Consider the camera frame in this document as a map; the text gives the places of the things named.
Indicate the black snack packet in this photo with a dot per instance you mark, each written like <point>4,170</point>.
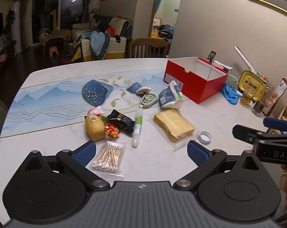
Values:
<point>120,121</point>

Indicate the red snack bag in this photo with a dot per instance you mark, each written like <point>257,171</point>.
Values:
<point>279,87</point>

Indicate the small metal lid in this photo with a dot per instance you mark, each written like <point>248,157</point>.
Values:
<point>204,138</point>

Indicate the glass balcony door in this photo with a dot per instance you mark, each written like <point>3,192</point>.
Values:
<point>50,2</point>

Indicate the bagged bread slices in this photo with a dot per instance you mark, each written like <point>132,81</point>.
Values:
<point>173,124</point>

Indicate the pile of clothes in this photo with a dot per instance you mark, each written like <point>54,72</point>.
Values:
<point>98,40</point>

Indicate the pink candy packet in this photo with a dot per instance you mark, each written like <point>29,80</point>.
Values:
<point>95,111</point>

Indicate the grey curtain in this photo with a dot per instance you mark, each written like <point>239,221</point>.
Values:
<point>87,0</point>

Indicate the bag of cotton swabs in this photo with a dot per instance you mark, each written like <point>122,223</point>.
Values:
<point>109,155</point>

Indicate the red cardboard box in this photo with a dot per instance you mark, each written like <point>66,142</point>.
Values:
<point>181,76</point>

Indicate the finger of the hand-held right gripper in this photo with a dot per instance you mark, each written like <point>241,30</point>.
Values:
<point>245,134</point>
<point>275,123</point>

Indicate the glass of dark drink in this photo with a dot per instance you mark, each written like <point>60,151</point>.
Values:
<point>258,106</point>

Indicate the rolled white paper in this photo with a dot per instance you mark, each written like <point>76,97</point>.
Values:
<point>243,58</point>

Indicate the white green glue stick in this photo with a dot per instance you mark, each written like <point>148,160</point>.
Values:
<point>136,128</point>

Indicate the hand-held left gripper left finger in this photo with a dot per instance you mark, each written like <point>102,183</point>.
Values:
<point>85,154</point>

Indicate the wooden chair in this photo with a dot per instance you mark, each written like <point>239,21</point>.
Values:
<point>149,45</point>

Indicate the blue rubber gloves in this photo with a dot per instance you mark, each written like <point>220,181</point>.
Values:
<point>230,93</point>

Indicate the coffee table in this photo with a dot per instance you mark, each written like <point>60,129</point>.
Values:
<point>53,36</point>

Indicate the dark green box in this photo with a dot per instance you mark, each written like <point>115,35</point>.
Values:
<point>227,67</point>

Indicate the bed with clothes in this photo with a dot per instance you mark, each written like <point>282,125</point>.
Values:
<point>163,33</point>

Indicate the pink cup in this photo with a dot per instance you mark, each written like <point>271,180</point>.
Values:
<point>217,65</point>

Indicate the yellow giraffe toy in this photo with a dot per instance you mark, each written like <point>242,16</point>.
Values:
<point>53,19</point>

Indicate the green correction tape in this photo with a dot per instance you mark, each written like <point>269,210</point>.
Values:
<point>149,98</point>

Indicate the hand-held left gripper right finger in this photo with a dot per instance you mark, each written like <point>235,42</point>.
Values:
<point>198,154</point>

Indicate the tall white floor unit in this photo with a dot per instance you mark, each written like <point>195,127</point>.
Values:
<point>16,26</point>

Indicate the yellow plush toy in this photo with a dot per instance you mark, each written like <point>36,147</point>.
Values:
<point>94,128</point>

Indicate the black phone stand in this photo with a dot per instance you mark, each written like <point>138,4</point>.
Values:
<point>211,55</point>

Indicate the pale green mug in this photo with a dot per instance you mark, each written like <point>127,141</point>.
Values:
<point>231,79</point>

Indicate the blue white tissue pack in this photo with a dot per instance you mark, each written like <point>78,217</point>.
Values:
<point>168,97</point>

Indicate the pink stool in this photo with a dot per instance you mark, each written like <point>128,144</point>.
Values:
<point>53,50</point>

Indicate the sofa with cream cover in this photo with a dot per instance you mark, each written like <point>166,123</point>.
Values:
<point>117,45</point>

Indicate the yellow storage box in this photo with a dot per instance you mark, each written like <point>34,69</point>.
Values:
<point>251,78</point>

